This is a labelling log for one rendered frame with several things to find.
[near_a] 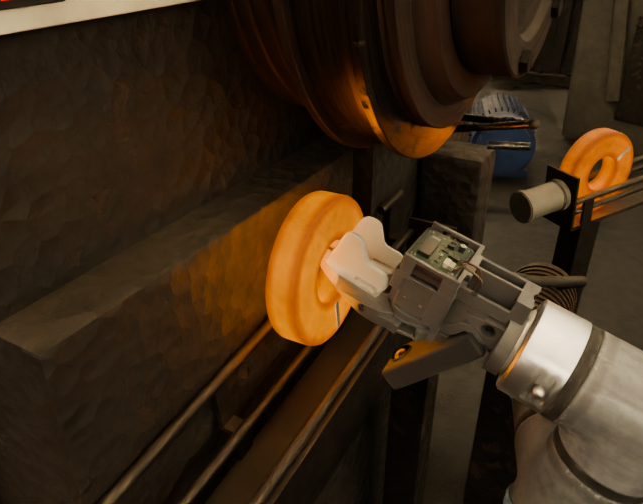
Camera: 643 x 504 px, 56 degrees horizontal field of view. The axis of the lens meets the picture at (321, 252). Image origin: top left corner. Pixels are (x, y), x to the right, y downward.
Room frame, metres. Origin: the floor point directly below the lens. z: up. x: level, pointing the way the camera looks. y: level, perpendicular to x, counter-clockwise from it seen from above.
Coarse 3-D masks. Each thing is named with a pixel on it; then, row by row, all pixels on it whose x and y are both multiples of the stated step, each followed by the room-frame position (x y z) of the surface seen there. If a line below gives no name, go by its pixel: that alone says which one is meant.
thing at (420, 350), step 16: (464, 336) 0.42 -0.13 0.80; (400, 352) 0.47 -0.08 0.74; (416, 352) 0.45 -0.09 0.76; (432, 352) 0.43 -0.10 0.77; (448, 352) 0.43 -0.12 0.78; (464, 352) 0.42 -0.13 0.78; (480, 352) 0.41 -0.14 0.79; (384, 368) 0.46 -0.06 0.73; (400, 368) 0.45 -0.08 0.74; (416, 368) 0.44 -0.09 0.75; (432, 368) 0.43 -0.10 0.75; (448, 368) 0.42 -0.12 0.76; (400, 384) 0.45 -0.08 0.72
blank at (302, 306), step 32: (320, 192) 0.54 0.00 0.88; (288, 224) 0.49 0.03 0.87; (320, 224) 0.49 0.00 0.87; (352, 224) 0.55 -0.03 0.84; (288, 256) 0.46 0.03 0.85; (320, 256) 0.49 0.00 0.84; (288, 288) 0.45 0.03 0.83; (320, 288) 0.53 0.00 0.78; (288, 320) 0.45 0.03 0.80; (320, 320) 0.48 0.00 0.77
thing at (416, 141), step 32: (320, 0) 0.50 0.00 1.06; (352, 0) 0.47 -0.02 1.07; (320, 32) 0.51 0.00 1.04; (352, 32) 0.48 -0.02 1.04; (320, 64) 0.52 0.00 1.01; (352, 64) 0.49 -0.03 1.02; (384, 64) 0.53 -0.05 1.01; (320, 96) 0.55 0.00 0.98; (352, 96) 0.53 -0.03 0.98; (384, 96) 0.53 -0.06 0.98; (352, 128) 0.58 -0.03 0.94; (384, 128) 0.53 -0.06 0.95; (416, 128) 0.60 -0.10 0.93; (448, 128) 0.70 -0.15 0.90
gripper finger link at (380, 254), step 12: (360, 228) 0.52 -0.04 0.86; (372, 228) 0.51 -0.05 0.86; (336, 240) 0.53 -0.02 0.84; (372, 240) 0.51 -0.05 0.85; (384, 240) 0.51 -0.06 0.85; (372, 252) 0.51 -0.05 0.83; (384, 252) 0.50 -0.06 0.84; (396, 252) 0.50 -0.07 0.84; (384, 264) 0.51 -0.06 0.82; (396, 264) 0.50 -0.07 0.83
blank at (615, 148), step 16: (608, 128) 1.05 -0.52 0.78; (576, 144) 1.02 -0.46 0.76; (592, 144) 1.00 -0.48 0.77; (608, 144) 1.02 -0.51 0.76; (624, 144) 1.04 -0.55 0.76; (576, 160) 1.00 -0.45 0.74; (592, 160) 1.01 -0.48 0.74; (608, 160) 1.05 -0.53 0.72; (624, 160) 1.04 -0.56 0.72; (608, 176) 1.04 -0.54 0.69; (624, 176) 1.05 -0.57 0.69; (592, 192) 1.01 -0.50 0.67
